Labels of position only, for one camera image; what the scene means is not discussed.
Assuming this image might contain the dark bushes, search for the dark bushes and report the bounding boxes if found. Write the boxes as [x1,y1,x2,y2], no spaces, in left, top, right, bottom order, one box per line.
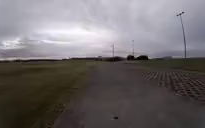
[126,54,150,61]

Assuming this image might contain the grey asphalt path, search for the grey asphalt path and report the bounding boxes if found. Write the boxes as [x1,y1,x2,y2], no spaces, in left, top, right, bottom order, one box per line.
[52,61,205,128]

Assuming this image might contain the green grass field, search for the green grass field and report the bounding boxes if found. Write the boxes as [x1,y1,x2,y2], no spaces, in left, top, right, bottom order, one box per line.
[0,59,99,128]

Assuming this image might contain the grass bank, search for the grass bank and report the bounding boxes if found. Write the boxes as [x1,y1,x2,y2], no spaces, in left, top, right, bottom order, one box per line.
[126,58,205,74]

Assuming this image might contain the grid paver patch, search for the grid paver patch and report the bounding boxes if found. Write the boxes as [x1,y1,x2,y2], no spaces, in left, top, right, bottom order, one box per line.
[141,70,205,107]

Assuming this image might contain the tall lamp post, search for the tall lamp post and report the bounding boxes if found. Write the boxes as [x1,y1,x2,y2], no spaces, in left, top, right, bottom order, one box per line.
[176,11,188,59]

